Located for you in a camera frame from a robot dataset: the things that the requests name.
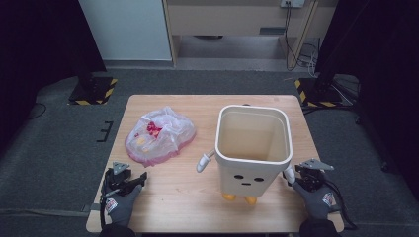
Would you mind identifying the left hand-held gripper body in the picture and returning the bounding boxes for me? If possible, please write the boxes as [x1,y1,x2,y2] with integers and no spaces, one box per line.
[103,161,133,198]

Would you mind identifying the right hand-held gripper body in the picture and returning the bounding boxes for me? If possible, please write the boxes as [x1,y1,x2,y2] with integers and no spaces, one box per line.
[294,158,335,193]

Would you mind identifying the translucent pink plastic bag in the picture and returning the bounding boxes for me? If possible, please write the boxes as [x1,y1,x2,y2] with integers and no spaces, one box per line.
[124,105,198,168]

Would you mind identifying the white face trash bin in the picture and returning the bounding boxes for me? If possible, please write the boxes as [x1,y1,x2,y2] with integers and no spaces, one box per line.
[196,104,296,205]

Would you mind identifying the person's left hand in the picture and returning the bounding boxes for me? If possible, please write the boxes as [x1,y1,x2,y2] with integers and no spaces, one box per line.
[105,184,143,228]

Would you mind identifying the person's right hand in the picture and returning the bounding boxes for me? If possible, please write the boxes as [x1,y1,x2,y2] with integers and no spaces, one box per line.
[291,181,340,221]

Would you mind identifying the grey tape strip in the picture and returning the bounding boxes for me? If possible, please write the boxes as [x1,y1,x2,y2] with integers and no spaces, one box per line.
[81,202,102,213]

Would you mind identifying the black yellow-striped stand base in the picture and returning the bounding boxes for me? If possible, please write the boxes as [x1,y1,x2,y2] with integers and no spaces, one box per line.
[293,77,345,109]
[67,76,119,107]

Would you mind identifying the dark curtain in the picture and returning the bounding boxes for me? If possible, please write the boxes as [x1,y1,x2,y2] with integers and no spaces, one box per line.
[314,0,419,201]
[0,0,108,156]

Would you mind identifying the white cabinet panel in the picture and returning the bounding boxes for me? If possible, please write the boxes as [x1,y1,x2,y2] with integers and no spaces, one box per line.
[77,0,173,62]

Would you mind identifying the light wooden desk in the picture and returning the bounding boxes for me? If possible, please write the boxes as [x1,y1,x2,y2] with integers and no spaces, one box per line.
[162,0,340,69]

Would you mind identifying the left hand-held gripper cable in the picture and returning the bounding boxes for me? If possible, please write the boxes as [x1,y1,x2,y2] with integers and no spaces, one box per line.
[99,177,111,230]

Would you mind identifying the black floor cable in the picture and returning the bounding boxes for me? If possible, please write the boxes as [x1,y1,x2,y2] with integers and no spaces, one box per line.
[27,102,47,120]

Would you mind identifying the black hanging cables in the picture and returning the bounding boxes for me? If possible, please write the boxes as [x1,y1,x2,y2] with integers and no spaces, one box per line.
[284,2,320,77]

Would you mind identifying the white wall socket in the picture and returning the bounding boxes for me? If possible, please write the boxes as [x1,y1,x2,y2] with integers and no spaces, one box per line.
[280,0,306,9]

